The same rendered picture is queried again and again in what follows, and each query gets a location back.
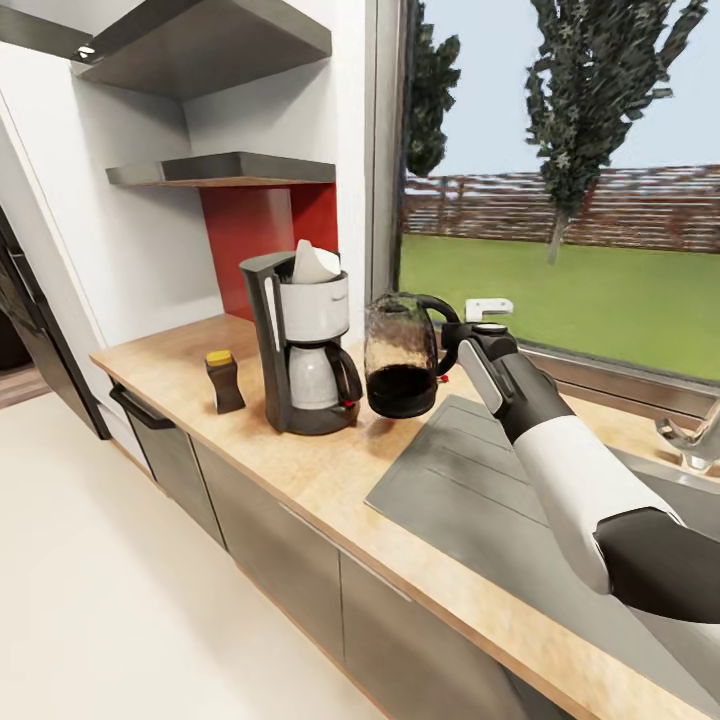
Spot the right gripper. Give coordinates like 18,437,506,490
441,323,474,349

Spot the bottle of coffee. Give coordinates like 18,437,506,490
203,349,246,415

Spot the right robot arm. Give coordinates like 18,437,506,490
441,299,720,705

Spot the electric kettle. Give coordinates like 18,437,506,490
363,291,460,419

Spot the paper coffee filter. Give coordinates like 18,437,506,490
293,240,341,285

